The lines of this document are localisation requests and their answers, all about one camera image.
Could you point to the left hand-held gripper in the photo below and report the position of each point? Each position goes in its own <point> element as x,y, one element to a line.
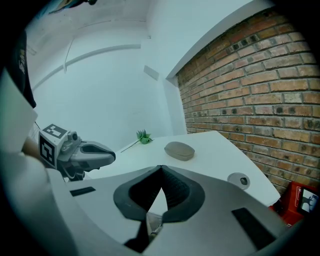
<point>48,147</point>

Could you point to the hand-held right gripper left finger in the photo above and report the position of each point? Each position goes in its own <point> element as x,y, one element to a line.
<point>100,207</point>

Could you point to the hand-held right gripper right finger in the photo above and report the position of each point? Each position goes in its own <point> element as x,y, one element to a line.
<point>212,225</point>

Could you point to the person's left forearm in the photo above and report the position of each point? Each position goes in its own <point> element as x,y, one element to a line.
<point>30,148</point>

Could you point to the green artificial leaf sprig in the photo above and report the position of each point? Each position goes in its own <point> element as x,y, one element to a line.
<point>143,138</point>

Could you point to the round grey table grommet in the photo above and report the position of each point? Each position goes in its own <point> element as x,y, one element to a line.
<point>238,180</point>

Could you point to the white table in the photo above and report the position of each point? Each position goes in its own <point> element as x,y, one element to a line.
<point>215,157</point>

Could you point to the red fire extinguisher box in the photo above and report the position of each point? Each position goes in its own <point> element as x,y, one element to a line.
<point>295,202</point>

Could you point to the person's black shirt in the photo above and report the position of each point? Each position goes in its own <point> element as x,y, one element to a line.
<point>20,75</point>

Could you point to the blue hair cap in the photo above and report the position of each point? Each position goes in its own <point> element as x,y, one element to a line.
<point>60,6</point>

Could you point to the white wall plate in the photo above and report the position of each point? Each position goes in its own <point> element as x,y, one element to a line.
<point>151,72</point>

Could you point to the white wall conduit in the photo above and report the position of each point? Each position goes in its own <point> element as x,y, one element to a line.
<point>100,51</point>

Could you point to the black head-worn camera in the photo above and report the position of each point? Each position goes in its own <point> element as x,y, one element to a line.
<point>90,2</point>

